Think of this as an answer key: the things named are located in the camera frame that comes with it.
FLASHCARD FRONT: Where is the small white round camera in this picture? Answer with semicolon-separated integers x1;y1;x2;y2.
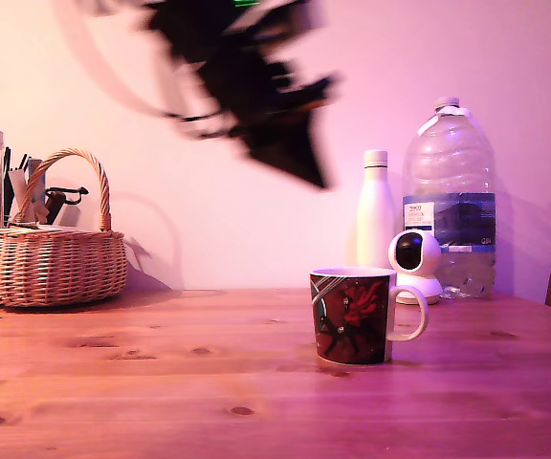
387;229;445;306

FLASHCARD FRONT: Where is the short black looping cable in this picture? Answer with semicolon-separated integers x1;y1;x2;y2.
160;107;239;142

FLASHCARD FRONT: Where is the white metal bottle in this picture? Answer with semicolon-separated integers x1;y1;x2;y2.
355;149;398;270

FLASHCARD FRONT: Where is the black handled tool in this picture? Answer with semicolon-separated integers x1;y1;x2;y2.
44;186;90;226

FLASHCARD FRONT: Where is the wicker basket with handle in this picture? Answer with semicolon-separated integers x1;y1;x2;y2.
0;147;129;308

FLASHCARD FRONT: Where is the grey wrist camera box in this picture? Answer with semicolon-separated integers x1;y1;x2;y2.
255;0;328;45

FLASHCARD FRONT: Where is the white card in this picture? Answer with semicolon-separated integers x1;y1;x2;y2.
9;170;32;222

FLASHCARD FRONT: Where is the grey blue box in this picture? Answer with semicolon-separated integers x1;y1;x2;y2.
25;158;48;222

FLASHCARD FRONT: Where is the large clear water bottle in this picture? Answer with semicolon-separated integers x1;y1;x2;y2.
402;96;498;300

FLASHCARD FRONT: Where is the printed dark red mug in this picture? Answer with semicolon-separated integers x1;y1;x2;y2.
309;267;430;366

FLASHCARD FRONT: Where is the black pen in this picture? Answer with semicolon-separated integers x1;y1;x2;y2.
2;145;12;227

